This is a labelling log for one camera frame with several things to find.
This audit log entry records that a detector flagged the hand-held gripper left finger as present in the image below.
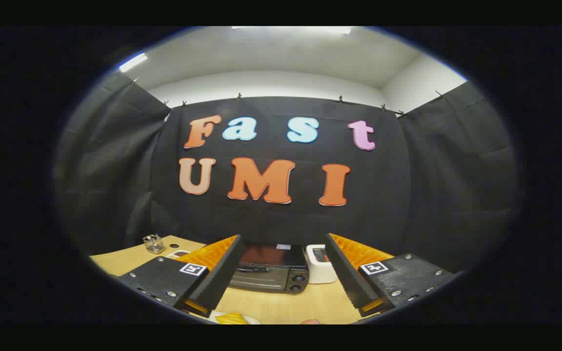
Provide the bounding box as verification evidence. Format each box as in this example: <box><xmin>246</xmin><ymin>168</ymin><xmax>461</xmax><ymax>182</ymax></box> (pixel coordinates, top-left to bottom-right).
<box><xmin>118</xmin><ymin>234</ymin><xmax>247</xmax><ymax>318</ymax></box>

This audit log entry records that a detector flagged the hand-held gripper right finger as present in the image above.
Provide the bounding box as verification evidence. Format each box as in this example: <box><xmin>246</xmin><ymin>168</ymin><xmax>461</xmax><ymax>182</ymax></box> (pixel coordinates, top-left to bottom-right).
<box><xmin>324</xmin><ymin>233</ymin><xmax>457</xmax><ymax>318</ymax></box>

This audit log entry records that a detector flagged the golden croissant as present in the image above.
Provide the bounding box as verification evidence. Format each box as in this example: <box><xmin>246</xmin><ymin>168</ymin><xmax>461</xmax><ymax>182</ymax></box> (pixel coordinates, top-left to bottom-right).
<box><xmin>215</xmin><ymin>313</ymin><xmax>250</xmax><ymax>325</ymax></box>

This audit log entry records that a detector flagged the white boxy appliance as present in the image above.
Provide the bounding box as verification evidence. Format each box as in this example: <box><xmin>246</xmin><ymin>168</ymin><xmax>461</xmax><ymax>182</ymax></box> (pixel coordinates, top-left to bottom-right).
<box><xmin>305</xmin><ymin>244</ymin><xmax>339</xmax><ymax>284</ymax></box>

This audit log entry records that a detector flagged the wire mesh holder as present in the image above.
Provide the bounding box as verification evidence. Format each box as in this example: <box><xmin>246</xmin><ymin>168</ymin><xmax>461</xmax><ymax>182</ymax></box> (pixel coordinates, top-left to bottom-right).
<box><xmin>143</xmin><ymin>234</ymin><xmax>165</xmax><ymax>254</ymax></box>

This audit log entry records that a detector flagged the black toaster oven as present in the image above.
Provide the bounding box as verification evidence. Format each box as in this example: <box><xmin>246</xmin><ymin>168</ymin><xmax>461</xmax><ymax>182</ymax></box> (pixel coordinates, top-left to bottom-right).
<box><xmin>227</xmin><ymin>242</ymin><xmax>310</xmax><ymax>294</ymax></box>

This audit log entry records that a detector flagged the short ceiling light strip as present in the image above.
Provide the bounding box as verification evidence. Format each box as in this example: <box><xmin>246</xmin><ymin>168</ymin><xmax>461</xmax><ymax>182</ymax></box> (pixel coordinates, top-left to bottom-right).
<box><xmin>119</xmin><ymin>53</ymin><xmax>148</xmax><ymax>73</ymax></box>

